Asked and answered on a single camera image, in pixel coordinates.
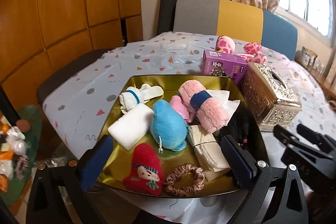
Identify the white knitted glove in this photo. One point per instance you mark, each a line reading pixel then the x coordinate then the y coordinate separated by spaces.
pixel 134 96

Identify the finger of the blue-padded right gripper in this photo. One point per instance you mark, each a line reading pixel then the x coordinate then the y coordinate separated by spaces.
pixel 324 142
pixel 290 141

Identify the green round side table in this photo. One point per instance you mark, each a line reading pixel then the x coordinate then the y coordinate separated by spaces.
pixel 22 164

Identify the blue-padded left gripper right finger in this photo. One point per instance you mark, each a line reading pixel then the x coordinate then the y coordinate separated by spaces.
pixel 241 161

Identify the purple cardboard box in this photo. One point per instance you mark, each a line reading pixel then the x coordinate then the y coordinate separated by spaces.
pixel 222 64

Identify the pink spotted plush toy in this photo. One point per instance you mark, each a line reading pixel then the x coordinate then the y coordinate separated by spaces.
pixel 250 52

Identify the black hair wig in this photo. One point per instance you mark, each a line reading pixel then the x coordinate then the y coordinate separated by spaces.
pixel 241 125

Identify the brown satin scrunchie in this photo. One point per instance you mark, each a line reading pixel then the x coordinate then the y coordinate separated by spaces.
pixel 184 181

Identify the patterned white tablecloth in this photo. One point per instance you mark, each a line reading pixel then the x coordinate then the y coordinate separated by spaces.
pixel 79 108

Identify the beige cloth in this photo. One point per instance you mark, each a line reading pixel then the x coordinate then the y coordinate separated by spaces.
pixel 208 152

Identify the gold metal tray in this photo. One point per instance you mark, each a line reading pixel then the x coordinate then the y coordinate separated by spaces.
pixel 119 163

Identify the red christmas sock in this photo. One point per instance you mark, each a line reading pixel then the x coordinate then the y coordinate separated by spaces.
pixel 146 175

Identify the pink towel blue band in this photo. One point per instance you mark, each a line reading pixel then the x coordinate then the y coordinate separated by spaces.
pixel 210 112

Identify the wooden wardrobe panels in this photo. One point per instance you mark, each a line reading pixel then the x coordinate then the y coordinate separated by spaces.
pixel 38 37

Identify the white paper napkin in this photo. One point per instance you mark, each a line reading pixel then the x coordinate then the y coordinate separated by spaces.
pixel 223 97

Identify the grey yellow blue chair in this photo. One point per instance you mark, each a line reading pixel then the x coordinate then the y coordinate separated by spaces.
pixel 238 21

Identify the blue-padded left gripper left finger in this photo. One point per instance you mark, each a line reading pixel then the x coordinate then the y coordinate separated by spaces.
pixel 93 161

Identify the blue plush elephant toy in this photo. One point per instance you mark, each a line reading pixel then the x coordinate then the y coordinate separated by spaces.
pixel 168 128

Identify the black rolled mat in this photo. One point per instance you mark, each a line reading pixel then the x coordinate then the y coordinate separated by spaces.
pixel 166 16

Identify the white foam block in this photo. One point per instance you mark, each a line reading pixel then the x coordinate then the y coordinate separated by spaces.
pixel 132 126

